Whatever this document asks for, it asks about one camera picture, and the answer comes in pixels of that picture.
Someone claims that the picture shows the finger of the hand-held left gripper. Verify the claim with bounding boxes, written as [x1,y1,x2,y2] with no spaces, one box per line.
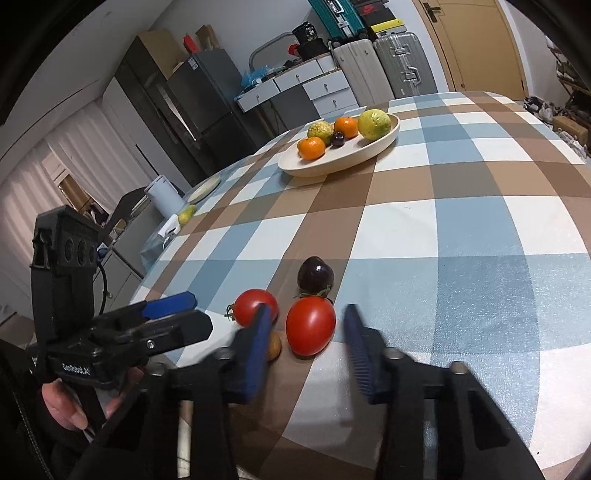
[134,310,214,358]
[99,292,198,329]

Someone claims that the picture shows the black cable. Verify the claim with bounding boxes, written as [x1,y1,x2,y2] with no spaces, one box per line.
[95,258,112,303]

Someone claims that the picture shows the person's left hand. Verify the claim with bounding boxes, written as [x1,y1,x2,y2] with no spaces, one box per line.
[41,366,147,431]

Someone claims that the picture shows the teal suitcase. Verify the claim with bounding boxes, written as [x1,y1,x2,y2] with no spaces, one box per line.
[307,0,365,40]

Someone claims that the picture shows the yellow black shoe box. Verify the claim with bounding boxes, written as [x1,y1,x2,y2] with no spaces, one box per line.
[372,21,408,38]

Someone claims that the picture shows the large cream plate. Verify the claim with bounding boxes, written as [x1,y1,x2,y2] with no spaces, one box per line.
[277,113,401,178]

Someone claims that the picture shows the silver suitcase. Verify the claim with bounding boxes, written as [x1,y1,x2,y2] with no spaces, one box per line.
[373,32,438,100]

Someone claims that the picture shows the blue plastic bag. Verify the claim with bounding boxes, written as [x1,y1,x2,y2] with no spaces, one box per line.
[240,65,273,88]

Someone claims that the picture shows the grey cabinet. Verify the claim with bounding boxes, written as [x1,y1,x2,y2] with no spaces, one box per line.
[111,187,153,282]

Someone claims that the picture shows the brown blue checked tablecloth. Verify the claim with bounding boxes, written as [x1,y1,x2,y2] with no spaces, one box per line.
[129,91,591,480]

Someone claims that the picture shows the red logo shoe box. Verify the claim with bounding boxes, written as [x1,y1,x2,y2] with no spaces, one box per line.
[353,0,389,17]

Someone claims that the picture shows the wooden door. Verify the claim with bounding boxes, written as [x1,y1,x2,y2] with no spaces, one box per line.
[412,0,528,100]

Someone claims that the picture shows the grey fridge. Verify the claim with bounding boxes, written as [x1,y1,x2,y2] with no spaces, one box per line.
[165,47,259,160]

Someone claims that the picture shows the white cylindrical bin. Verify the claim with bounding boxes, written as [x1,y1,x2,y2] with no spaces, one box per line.
[144,174,188,217]

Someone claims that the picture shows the pile of loose shoes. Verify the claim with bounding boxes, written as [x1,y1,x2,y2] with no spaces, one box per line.
[524,95,566,123]

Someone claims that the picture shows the smooth green guava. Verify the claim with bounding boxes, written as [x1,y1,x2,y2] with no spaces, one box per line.
[358,109,392,140]

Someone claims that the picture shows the black bag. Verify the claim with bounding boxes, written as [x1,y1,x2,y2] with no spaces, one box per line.
[292,21,329,61]

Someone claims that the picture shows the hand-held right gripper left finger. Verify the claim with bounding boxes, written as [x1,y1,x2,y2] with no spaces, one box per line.
[78,305,273,480]

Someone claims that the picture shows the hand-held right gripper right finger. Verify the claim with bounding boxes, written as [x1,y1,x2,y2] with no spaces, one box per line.
[344,305,546,480]

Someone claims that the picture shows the red tomato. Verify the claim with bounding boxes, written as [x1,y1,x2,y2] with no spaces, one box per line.
[233,289,279,328]
[285,296,337,357]

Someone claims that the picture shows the arched mirror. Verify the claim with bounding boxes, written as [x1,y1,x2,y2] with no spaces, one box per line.
[248,34,301,75]

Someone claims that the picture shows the rough yellow guava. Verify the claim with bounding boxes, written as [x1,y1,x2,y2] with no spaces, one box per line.
[308,121,334,145]

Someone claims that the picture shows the white curtain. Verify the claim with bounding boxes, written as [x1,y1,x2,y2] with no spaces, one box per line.
[0,99,153,259]

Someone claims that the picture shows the dark wardrobe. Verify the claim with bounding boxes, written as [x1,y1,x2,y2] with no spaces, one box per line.
[115,36,218,185]

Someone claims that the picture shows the orange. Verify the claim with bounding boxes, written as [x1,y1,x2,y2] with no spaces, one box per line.
[298,137,326,161]
[333,116,360,139]

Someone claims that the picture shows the flat cardboard boxes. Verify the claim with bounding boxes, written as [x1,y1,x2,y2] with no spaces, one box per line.
[139,25,220,79]

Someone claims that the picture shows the person's left forearm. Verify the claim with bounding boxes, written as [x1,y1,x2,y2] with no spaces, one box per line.
[0,342,54,480]

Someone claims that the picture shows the beige suitcase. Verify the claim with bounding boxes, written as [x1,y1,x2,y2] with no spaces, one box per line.
[332,39,393,107]

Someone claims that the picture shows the wooden shoe rack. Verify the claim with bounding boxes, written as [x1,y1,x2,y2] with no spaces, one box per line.
[556,44,591,109]

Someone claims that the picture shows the white desk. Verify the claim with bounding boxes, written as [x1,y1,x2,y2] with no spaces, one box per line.
[236,55,338,114]

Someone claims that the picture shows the white pink charger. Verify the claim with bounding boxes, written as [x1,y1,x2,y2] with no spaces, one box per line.
[159,215,182,241]

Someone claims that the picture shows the blue checked cloth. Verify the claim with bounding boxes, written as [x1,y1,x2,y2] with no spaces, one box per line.
[139,175,259,273]

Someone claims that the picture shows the small cardboard box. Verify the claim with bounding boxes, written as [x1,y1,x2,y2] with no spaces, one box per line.
[553,115,589,144]

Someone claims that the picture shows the small cream plate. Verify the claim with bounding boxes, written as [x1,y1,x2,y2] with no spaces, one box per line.
[187,178,221,204]

